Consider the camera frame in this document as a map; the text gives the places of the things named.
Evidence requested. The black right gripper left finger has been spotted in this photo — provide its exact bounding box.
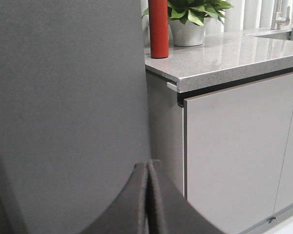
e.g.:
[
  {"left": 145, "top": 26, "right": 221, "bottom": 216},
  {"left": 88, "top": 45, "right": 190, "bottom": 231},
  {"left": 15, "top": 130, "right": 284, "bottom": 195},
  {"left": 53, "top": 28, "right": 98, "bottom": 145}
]
[{"left": 81, "top": 163, "right": 148, "bottom": 234}]

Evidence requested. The steel kitchen faucet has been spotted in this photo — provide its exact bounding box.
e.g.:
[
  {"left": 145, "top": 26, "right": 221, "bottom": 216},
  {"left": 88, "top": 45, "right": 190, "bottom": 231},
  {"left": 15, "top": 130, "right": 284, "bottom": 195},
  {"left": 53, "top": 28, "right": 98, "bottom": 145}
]
[{"left": 271, "top": 0, "right": 291, "bottom": 30}]

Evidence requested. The grey cabinet door left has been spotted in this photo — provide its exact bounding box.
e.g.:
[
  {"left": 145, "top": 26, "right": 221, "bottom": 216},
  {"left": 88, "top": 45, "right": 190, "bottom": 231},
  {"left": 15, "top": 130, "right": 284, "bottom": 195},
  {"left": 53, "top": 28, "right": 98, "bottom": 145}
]
[{"left": 185, "top": 73, "right": 293, "bottom": 234}]

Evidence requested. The grey speckled stone countertop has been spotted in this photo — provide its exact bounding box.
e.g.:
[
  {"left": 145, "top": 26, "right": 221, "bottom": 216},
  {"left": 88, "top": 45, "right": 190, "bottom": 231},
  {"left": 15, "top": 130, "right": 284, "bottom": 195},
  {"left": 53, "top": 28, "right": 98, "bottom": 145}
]
[{"left": 144, "top": 24, "right": 293, "bottom": 93}]

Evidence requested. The green potted plant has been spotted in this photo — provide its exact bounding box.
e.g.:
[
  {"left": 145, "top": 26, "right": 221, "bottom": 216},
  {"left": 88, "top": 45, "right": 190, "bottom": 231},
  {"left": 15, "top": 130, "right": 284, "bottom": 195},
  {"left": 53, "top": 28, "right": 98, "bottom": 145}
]
[{"left": 142, "top": 0, "right": 234, "bottom": 27}]

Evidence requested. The stainless steel sink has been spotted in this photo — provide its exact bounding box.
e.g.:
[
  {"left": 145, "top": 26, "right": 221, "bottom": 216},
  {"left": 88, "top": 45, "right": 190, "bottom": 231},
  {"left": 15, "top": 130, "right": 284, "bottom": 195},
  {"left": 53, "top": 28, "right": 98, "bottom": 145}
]
[{"left": 245, "top": 28, "right": 293, "bottom": 41}]

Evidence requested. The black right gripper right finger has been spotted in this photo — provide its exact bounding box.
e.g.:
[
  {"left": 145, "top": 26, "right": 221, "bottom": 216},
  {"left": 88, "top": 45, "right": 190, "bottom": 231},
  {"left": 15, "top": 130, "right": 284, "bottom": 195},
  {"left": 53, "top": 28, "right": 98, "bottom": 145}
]
[{"left": 147, "top": 160, "right": 222, "bottom": 234}]

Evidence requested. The white curtain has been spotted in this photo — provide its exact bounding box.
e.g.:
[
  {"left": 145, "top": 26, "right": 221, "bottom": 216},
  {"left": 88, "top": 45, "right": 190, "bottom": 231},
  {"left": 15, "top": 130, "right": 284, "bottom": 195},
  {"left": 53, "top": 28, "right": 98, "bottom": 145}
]
[{"left": 142, "top": 0, "right": 293, "bottom": 34}]

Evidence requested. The white ribbed plant pot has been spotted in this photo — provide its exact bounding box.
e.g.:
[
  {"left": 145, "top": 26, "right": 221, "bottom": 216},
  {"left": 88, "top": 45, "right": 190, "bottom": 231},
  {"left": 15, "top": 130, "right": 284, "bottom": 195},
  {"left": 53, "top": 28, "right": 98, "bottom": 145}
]
[{"left": 169, "top": 20, "right": 205, "bottom": 46}]

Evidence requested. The grey cabinet side panel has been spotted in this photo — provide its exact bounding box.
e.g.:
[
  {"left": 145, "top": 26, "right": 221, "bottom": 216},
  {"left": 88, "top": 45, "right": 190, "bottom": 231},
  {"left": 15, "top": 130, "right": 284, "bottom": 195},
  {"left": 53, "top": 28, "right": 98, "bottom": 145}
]
[{"left": 146, "top": 73, "right": 185, "bottom": 195}]

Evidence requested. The dark grey fridge door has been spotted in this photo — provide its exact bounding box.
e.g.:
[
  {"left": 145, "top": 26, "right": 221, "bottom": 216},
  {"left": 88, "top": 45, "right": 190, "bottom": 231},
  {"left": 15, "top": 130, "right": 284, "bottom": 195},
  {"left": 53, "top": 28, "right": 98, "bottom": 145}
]
[{"left": 0, "top": 0, "right": 150, "bottom": 234}]

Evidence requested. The red cylindrical bottle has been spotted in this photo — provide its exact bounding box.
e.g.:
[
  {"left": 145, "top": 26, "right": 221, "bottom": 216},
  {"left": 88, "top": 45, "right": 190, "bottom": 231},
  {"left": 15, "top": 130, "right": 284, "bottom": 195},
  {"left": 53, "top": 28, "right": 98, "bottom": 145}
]
[{"left": 148, "top": 0, "right": 169, "bottom": 59}]

